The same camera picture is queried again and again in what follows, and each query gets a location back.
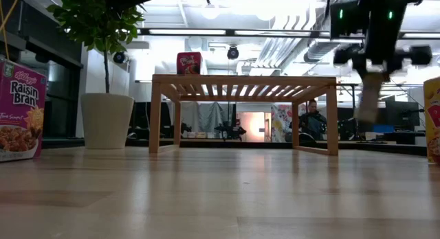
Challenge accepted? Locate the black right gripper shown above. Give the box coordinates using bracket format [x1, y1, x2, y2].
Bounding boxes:
[332, 38, 433, 82]

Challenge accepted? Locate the yellow Corn Pops cereal box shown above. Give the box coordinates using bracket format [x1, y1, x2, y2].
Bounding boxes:
[423, 76, 440, 166]
[353, 72, 388, 125]

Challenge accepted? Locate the red Froot Loops cereal box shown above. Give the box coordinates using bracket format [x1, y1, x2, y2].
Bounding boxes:
[176, 52, 203, 76]

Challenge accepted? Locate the purple Raisin Bran cereal box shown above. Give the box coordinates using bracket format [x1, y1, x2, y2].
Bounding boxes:
[0, 58, 47, 163]

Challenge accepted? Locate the wooden slatted shelf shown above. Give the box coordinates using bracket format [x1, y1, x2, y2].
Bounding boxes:
[148, 73, 340, 157]

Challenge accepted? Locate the black computer monitor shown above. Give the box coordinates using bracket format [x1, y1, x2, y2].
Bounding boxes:
[384, 100, 421, 132]

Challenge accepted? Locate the blue desk object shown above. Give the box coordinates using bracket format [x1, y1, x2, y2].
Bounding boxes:
[373, 124, 395, 134]

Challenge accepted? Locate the person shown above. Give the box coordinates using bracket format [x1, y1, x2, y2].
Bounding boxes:
[298, 98, 327, 141]

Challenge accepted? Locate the floral printed cloth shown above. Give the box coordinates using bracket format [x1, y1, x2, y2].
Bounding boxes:
[271, 104, 307, 143]

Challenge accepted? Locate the black background robot device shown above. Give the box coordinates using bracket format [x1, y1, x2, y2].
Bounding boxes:
[213, 121, 248, 141]

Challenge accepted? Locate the grey hanging cloth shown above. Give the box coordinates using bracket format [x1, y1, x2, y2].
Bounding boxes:
[181, 101, 230, 134]

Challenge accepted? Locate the white plant pot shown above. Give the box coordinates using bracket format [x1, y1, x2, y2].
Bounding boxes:
[80, 92, 135, 150]

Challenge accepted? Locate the green leafy plant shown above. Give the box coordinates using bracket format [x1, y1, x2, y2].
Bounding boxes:
[46, 0, 147, 95]

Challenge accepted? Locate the black aluminium extrusion frame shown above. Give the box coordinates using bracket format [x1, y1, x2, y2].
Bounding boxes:
[41, 137, 429, 157]

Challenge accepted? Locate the thin yellow cable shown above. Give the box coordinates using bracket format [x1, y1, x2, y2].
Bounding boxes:
[0, 0, 20, 60]

